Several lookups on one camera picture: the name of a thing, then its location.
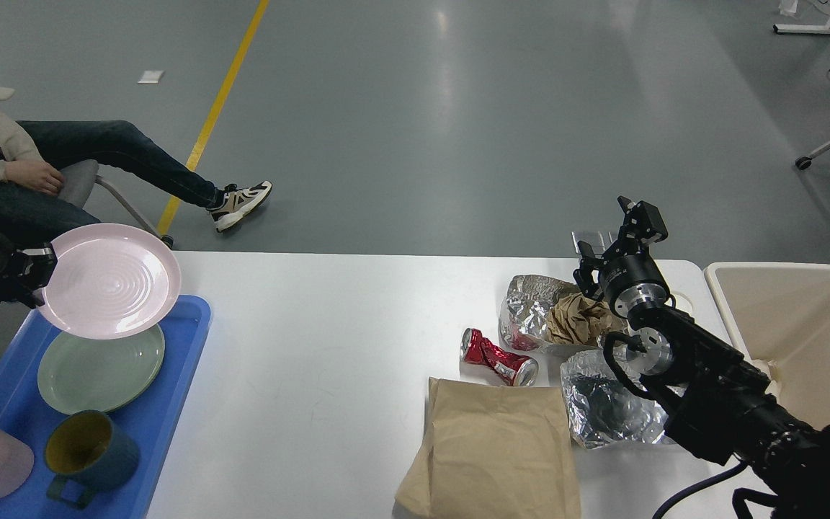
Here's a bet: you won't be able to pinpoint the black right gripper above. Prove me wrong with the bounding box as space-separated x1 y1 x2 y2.
574 196 671 318

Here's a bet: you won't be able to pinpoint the pink plate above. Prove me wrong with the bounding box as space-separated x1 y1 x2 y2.
37 223 182 340

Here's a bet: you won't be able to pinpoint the brown paper ball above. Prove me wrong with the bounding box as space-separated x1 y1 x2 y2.
543 293 627 347

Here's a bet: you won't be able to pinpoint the dark teal mug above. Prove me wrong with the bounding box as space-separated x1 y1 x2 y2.
44 410 140 510

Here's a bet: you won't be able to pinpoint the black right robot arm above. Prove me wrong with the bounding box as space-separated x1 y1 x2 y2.
574 196 830 518

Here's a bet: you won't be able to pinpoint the floor outlet plates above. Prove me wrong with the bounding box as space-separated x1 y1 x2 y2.
572 231 618 256

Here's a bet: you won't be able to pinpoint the translucent plastic cup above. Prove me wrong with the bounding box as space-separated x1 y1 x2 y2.
668 291 696 319

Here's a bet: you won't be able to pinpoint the grey office chair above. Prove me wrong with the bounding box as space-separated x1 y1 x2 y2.
0 160 174 347

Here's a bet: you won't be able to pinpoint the seated person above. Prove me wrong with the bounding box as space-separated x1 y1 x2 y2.
0 111 272 247

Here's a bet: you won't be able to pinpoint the crumpled foil bag upper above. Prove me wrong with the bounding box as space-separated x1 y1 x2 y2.
499 275 600 357

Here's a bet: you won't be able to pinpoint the green plate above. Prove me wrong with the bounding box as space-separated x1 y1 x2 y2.
37 325 166 416

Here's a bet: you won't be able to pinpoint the blue plastic tray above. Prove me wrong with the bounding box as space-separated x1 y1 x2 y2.
0 295 212 518

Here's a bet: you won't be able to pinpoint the crushed red soda can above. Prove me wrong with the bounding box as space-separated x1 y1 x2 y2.
459 328 539 387

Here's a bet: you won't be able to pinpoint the crumpled foil sheet lower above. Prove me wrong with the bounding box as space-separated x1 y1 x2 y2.
560 350 675 450

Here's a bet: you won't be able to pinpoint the beige plastic bin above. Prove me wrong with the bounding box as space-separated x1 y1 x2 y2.
705 262 830 428

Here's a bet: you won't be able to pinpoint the white paper on floor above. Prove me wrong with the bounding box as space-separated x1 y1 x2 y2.
138 70 164 84

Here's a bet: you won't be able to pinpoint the brown paper bag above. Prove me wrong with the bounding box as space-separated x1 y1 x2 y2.
395 378 582 518

